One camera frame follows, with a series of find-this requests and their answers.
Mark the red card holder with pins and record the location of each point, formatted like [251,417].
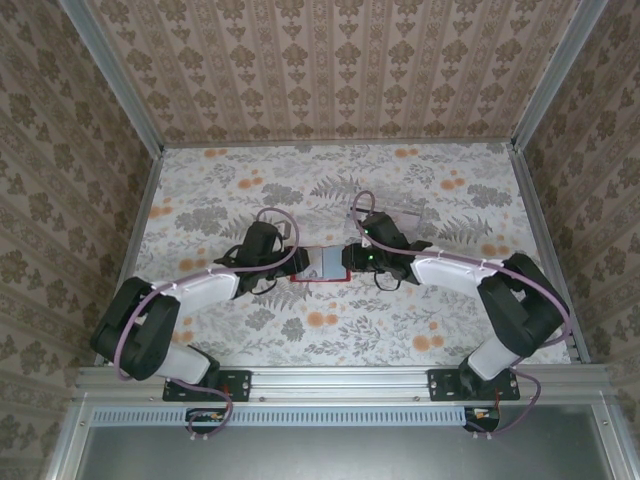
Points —
[325,265]

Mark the aluminium table side rail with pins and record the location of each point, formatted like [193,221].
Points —
[145,200]
[531,200]

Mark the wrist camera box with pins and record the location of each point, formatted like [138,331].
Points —
[364,239]
[285,232]

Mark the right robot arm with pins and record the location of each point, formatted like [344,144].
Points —
[445,272]

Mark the aluminium table back rail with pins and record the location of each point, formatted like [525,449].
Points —
[340,143]

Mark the aluminium frame post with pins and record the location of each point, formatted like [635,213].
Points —
[114,75]
[556,75]

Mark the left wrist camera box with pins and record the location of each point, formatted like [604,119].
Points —
[285,232]

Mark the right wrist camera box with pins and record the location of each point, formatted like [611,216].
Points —
[364,239]

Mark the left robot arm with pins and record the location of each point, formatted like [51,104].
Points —
[210,290]

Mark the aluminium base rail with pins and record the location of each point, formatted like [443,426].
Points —
[340,382]

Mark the grey metal sheet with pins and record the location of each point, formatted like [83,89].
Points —
[340,455]

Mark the pink printed card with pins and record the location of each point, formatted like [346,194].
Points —
[412,222]

